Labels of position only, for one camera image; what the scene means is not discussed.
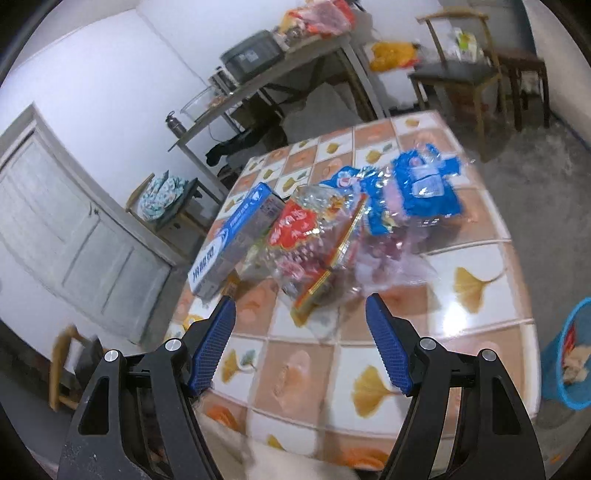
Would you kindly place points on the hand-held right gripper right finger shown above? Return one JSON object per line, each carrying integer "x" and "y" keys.
{"x": 388, "y": 346}

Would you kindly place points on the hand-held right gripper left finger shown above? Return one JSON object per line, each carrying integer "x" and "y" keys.
{"x": 212, "y": 346}

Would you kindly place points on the blue cling film box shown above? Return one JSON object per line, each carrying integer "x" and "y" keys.
{"x": 231, "y": 240}

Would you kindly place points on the clear bag with red print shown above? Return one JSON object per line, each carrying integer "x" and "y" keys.
{"x": 300, "y": 230}

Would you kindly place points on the blue plastic wastebasket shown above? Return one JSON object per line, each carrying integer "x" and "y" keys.
{"x": 558, "y": 378}

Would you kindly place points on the small yellow box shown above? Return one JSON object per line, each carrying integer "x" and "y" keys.
{"x": 232, "y": 286}

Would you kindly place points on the patterned tablecloth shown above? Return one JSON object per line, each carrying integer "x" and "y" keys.
{"x": 461, "y": 323}

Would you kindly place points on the clear plastic bag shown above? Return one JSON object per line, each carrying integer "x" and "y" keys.
{"x": 392, "y": 258}

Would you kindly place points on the wooden chair with cushion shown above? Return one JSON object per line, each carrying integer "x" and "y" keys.
{"x": 184, "y": 217}

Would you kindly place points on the small wooden chair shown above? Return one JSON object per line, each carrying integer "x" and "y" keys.
{"x": 57, "y": 360}

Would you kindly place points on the floral cushion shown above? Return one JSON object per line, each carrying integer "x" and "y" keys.
{"x": 161, "y": 194}

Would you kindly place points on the blue plastic packet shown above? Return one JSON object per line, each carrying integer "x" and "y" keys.
{"x": 429, "y": 184}

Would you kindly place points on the blue white packet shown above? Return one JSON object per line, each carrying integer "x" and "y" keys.
{"x": 351, "y": 177}

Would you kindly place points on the white panelled door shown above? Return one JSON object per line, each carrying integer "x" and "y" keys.
{"x": 69, "y": 230}

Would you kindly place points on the brown crumpled paper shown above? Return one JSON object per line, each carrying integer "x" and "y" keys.
{"x": 577, "y": 364}

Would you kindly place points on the black clothing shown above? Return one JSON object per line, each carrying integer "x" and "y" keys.
{"x": 240, "y": 145}

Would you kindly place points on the steel water bottle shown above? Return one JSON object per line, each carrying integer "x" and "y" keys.
{"x": 176, "y": 124}

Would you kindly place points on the clear plastic bowl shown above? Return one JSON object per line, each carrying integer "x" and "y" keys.
{"x": 198, "y": 104}

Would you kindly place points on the grey sack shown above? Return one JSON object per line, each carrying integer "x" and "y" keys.
{"x": 323, "y": 110}

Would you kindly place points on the glass jar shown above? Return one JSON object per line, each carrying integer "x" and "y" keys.
{"x": 222, "y": 79}

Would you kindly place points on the wooden chair with black seat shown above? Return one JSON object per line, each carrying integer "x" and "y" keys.
{"x": 452, "y": 71}

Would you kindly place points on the yellow plastic bag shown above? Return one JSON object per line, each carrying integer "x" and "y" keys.
{"x": 395, "y": 55}

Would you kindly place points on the grey rice cooker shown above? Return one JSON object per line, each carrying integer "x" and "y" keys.
{"x": 251, "y": 55}

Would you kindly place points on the grey side table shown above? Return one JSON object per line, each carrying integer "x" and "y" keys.
{"x": 286, "y": 60}

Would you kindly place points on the white green packet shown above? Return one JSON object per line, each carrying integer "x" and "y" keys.
{"x": 464, "y": 44}

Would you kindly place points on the dark wooden stool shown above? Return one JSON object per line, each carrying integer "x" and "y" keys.
{"x": 521, "y": 57}

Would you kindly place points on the pink plastic bag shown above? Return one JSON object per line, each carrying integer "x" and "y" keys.
{"x": 328, "y": 16}

